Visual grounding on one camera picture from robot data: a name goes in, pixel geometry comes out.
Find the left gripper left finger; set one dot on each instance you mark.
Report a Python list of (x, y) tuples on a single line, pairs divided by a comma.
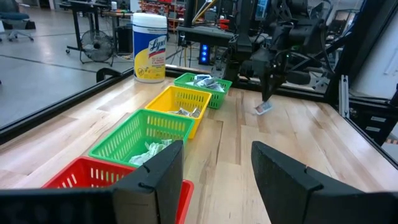
[(149, 193)]

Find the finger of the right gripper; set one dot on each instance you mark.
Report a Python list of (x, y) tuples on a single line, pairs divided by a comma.
[(266, 88), (278, 82)]

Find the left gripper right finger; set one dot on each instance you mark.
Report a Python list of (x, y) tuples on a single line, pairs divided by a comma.
[(286, 193)]

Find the grey-white pad packet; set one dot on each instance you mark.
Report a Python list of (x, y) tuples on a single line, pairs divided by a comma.
[(263, 108), (183, 112), (196, 112)]

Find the small green-white packet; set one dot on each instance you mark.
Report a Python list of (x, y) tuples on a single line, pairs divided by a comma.
[(154, 148), (140, 158), (167, 142)]

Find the white antiseptic wipe packet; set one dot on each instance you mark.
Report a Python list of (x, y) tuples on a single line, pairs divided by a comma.
[(217, 87), (200, 76), (205, 81)]

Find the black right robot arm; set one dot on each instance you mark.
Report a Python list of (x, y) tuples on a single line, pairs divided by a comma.
[(298, 28)]

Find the black office chair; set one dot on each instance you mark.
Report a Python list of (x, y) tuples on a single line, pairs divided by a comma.
[(298, 77)]

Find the green plastic basket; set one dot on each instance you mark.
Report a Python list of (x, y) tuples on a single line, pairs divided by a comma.
[(124, 143), (222, 96)]

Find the red plastic basket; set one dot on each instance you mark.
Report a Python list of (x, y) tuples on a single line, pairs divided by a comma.
[(90, 172)]

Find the black computer with blue lights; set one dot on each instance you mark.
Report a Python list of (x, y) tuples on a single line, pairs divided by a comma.
[(204, 53)]

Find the yellow plastic basket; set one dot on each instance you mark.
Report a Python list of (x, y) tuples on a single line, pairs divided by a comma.
[(168, 99)]

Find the Lysol wipes canister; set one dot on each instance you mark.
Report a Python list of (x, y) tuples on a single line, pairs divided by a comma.
[(150, 46)]

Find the black standing desk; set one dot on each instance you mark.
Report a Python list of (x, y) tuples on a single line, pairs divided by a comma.
[(81, 9)]

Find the grey chair base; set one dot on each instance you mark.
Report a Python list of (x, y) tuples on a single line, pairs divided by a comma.
[(15, 21)]

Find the white post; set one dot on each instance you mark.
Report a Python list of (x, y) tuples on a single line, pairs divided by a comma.
[(344, 96)]

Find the black slanted rig post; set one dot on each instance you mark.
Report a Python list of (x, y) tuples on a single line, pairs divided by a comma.
[(354, 46)]

